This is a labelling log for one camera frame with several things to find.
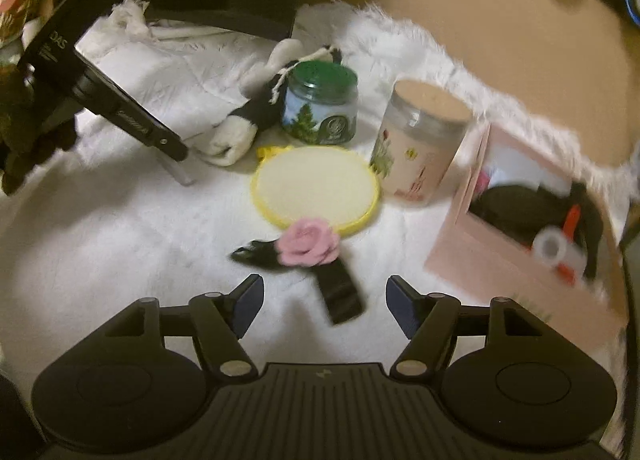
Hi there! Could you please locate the pink cardboard box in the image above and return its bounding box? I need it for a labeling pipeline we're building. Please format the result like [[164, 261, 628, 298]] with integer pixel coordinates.
[[424, 121, 632, 357]]

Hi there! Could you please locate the yellow round sponge pad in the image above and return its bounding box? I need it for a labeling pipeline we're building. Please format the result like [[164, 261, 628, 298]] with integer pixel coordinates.
[[250, 144, 382, 236]]

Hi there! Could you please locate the white woven fringed cloth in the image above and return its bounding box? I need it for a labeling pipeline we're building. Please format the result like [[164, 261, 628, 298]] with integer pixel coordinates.
[[0, 0, 632, 391]]

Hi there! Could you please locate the white tape roll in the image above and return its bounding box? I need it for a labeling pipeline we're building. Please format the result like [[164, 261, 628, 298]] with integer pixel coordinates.
[[531, 228, 587, 271]]

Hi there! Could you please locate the green lidded glass jar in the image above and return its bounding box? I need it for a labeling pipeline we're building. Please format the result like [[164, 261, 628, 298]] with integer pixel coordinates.
[[281, 61, 359, 146]]

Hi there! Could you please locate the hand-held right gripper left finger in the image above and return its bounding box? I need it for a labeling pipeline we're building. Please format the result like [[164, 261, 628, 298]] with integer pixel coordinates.
[[106, 274, 265, 384]]

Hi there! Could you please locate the clear jar with beige lid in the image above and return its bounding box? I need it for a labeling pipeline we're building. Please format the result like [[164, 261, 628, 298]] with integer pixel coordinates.
[[371, 80, 474, 209]]

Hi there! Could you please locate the pink rose black ribbon clip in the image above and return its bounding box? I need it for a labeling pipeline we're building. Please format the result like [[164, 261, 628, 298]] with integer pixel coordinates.
[[231, 219, 364, 326]]

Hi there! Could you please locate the black white plush toy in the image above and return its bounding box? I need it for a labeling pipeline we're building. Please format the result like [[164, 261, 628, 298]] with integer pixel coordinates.
[[200, 38, 345, 169]]

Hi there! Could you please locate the dark brown fuzzy object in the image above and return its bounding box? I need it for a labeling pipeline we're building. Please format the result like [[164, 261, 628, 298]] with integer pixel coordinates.
[[0, 64, 77, 197]]

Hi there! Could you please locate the black long carton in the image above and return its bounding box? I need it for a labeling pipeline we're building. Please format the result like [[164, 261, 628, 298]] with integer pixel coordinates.
[[17, 0, 197, 187]]

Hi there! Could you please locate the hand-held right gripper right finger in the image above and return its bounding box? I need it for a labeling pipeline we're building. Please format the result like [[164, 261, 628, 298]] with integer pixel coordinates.
[[385, 276, 544, 384]]

